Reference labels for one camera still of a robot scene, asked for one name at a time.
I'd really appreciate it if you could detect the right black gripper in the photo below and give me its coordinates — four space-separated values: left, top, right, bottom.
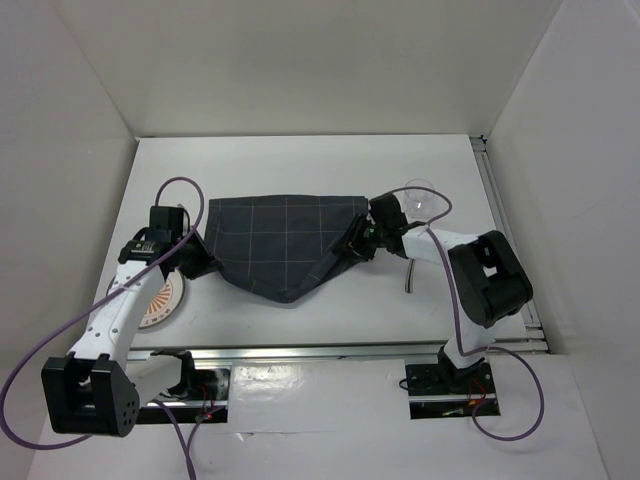
332 212 388 262

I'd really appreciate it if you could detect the dark checked cloth placemat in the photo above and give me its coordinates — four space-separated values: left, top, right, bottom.
205 194 369 304

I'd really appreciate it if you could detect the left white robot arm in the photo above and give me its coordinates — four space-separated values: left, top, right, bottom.
41 206 219 437

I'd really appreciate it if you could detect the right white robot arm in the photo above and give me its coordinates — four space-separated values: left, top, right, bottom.
341 193 533 392

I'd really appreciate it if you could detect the clear wine glass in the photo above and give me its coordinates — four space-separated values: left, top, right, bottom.
404 178 434 221

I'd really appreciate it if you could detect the silver table knife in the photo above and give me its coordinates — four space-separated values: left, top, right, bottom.
404 259 416 294

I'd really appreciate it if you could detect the white orange patterned plate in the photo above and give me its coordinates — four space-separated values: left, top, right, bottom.
96 268 185 333

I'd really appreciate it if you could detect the aluminium frame rail front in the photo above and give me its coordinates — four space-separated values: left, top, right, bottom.
124 340 546 362

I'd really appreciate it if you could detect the aluminium frame rail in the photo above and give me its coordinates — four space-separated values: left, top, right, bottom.
124 340 546 362
469 136 547 345

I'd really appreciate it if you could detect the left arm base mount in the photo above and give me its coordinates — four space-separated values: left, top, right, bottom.
137 368 231 425

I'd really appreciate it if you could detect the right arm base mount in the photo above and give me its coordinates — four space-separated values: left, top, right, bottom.
398 361 501 420

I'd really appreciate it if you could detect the aluminium frame rail right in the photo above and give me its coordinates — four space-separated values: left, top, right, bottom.
469 136 547 345

